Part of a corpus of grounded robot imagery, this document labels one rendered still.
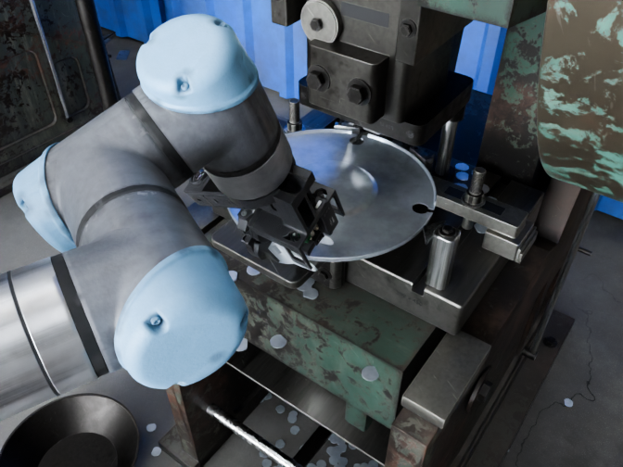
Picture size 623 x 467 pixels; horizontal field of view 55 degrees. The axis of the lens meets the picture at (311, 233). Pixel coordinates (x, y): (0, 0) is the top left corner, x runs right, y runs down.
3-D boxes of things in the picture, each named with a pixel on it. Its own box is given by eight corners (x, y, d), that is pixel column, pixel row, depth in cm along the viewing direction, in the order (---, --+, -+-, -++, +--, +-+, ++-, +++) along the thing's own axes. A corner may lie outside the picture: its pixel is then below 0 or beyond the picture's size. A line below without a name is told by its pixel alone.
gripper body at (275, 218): (311, 275, 61) (277, 221, 51) (245, 243, 65) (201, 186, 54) (348, 215, 63) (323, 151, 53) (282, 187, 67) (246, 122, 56)
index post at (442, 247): (442, 292, 79) (453, 238, 72) (422, 283, 80) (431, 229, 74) (451, 280, 81) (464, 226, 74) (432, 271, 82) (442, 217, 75)
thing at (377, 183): (452, 154, 90) (453, 149, 89) (408, 287, 69) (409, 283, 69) (273, 119, 97) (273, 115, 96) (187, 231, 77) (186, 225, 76)
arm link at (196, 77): (103, 53, 42) (202, -15, 43) (171, 142, 52) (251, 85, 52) (150, 118, 38) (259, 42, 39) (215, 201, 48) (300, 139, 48)
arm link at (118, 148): (22, 251, 36) (171, 145, 37) (-7, 158, 44) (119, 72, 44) (100, 310, 42) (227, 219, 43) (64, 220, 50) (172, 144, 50)
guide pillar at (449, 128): (444, 177, 93) (460, 96, 83) (432, 172, 94) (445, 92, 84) (451, 170, 94) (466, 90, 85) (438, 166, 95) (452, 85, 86)
